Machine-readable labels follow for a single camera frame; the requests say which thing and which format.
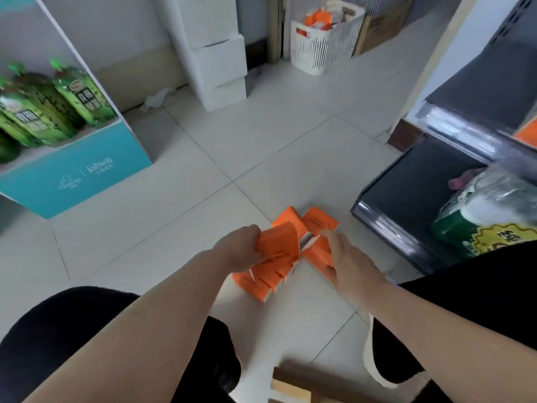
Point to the white shoe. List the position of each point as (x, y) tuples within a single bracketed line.
[(373, 360)]

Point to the teal cardboard display stand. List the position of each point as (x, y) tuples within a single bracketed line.
[(71, 176)]

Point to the person's right leg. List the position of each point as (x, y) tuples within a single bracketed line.
[(482, 272)]

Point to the person's left forearm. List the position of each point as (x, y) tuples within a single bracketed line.
[(147, 331)]

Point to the person's right forearm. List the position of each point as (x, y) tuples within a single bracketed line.
[(440, 331)]

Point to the brown cardboard piece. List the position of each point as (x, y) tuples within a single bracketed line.
[(298, 384)]

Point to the orange tissue packet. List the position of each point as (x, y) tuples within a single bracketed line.
[(279, 243), (319, 252)]

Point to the person's left hand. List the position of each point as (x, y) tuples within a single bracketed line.
[(237, 249)]

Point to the person's leg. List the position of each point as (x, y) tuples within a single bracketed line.
[(50, 323), (482, 272)]

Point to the orange pack on shelf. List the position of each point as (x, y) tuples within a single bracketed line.
[(527, 133)]

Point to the orange packs in basket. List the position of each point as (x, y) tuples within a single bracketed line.
[(321, 18)]

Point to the dark metal shelf unit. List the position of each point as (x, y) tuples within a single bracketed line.
[(415, 193)]

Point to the person's right hand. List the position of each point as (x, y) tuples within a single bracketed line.
[(352, 268)]

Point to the person's right thumb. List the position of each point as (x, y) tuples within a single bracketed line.
[(330, 268)]

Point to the crumpled white paper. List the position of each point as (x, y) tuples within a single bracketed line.
[(157, 98)]

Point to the brown cardboard box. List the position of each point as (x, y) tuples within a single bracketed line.
[(384, 25)]

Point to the person's left fingers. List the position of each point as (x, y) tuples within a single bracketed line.
[(251, 234)]

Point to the wooden door frame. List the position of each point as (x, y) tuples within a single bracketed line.
[(275, 29)]

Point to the white plastic basket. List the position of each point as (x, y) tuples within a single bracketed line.
[(323, 48)]

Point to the person's left leg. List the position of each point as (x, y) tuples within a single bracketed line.
[(50, 323)]

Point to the pile of orange packets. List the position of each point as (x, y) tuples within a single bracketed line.
[(268, 281)]

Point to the green refill pouch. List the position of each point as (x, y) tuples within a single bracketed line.
[(7, 148), (46, 94), (31, 121), (86, 96)]

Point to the green white wrapped roll pack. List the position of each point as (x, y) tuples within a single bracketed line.
[(482, 214)]

